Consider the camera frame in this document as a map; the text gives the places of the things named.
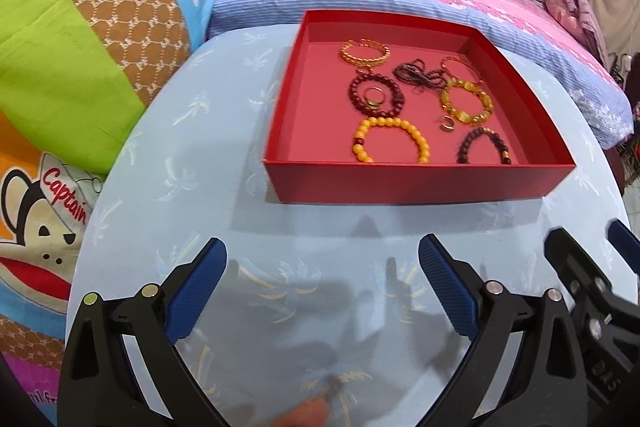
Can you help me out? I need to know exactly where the wide gold chain bangle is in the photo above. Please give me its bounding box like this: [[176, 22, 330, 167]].
[[341, 38, 390, 68]]

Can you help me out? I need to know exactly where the cartoon monkey printed blanket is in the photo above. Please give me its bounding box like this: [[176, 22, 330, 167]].
[[0, 0, 261, 427]]

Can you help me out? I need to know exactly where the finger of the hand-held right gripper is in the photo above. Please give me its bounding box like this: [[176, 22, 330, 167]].
[[607, 219, 640, 300], [544, 227, 617, 309]]

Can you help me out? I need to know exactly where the light blue palm-print tablecloth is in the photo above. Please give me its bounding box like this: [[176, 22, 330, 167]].
[[65, 27, 631, 427]]

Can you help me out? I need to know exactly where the black and gold bead bracelet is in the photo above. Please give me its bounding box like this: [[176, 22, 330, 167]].
[[456, 127, 513, 166]]

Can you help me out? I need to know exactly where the thin gold bangle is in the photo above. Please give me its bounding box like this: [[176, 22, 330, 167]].
[[439, 54, 483, 85]]

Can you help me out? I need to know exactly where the dark bead necklace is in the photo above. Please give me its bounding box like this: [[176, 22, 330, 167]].
[[392, 59, 447, 95]]

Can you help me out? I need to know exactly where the yellow stone bead bracelet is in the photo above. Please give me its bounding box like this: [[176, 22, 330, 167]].
[[439, 77, 495, 128]]

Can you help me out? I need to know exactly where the dark red bead bracelet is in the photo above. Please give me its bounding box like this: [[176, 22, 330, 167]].
[[348, 71, 405, 118]]

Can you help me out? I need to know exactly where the red cardboard box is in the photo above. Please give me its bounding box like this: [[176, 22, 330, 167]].
[[262, 9, 577, 206]]

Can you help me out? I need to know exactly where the folded pink quilt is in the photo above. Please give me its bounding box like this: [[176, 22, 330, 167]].
[[542, 0, 611, 68]]

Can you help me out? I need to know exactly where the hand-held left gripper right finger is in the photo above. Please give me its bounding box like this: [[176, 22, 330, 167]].
[[418, 234, 590, 427]]

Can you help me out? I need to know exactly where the person's left hand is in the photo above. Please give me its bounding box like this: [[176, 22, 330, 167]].
[[277, 397, 331, 427]]

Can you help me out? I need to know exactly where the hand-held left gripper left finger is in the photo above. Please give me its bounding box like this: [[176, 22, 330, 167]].
[[59, 236, 229, 427]]

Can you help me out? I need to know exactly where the round yellow bead bracelet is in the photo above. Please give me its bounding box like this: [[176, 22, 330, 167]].
[[351, 117, 431, 166]]

